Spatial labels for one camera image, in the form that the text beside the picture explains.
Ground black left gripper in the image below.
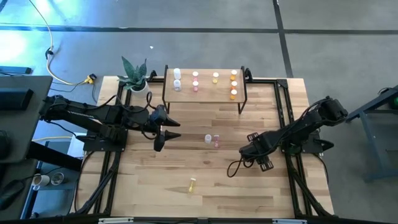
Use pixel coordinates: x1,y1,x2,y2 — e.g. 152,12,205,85
148,105,182,152

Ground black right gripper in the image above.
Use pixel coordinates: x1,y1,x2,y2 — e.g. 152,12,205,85
238,131,278,172

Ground wooden shelf black metal legs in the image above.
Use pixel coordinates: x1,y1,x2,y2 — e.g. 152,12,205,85
162,64,249,115

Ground snake plant in white pot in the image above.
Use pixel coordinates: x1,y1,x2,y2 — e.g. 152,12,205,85
117,55,150,100

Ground yellow black power plug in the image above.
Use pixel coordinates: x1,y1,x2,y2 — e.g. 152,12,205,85
83,73,98,85

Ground white box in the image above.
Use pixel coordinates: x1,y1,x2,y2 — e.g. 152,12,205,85
67,133,86,158

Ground grey metal stand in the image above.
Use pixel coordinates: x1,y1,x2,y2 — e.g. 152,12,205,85
341,85,398,184

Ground black desk leg beam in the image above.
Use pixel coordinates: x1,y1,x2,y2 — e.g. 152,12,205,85
26,141,83,171

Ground clear glass cup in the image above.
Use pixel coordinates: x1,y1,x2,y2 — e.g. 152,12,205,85
50,172,65,186

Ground white paper cup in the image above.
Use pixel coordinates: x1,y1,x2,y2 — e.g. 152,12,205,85
32,174,50,187

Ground dark grey desk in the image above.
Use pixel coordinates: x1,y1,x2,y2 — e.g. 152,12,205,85
0,75,53,164

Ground black rectangular box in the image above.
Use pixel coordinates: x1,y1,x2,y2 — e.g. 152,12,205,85
0,88,34,110

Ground black flat bar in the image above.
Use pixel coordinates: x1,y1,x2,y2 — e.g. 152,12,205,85
0,65,33,75

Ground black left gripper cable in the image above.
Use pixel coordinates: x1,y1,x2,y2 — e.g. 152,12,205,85
102,91,159,141

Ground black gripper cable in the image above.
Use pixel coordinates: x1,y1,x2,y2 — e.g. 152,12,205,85
102,91,159,141
226,157,254,179

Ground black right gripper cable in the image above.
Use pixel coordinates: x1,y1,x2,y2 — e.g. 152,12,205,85
226,157,254,179

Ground black aluminium table frame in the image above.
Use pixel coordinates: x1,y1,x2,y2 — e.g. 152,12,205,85
70,67,335,218

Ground silver metal bracket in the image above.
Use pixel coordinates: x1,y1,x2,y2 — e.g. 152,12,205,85
98,217,134,224
272,218,308,224

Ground yellow power cable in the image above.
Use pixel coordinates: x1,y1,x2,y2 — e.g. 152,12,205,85
28,0,91,86

